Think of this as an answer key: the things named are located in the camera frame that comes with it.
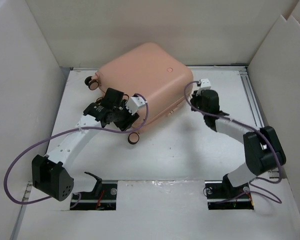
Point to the pink hard-shell suitcase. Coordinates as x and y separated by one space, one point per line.
150 71

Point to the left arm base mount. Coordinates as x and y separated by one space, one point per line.
103 196

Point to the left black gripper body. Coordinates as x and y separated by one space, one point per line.
123 117

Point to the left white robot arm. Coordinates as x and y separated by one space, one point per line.
50 173

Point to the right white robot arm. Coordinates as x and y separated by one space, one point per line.
262 148

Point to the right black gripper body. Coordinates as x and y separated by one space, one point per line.
197 102

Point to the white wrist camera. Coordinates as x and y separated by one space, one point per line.
134 104
203 84

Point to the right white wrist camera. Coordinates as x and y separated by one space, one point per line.
203 84

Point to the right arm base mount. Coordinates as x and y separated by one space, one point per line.
218 198

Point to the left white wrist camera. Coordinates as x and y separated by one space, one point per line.
134 104

